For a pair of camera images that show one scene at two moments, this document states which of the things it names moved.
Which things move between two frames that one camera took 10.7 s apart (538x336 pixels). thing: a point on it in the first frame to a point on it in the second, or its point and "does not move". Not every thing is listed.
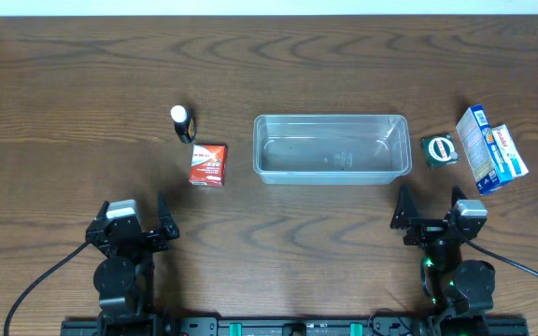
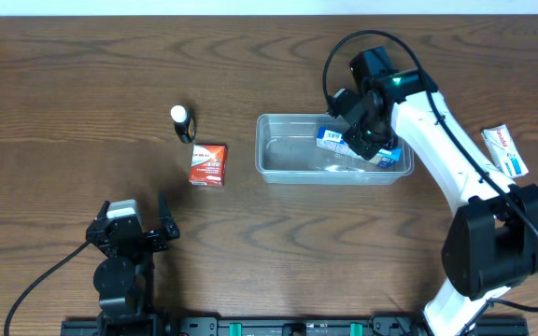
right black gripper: (431, 227) to (364, 141)
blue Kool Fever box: (483, 151) to (333, 139)
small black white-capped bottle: (184, 123) does not move
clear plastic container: (332, 149) does not move
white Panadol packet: (511, 150) does not move
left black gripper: (134, 237) does not move
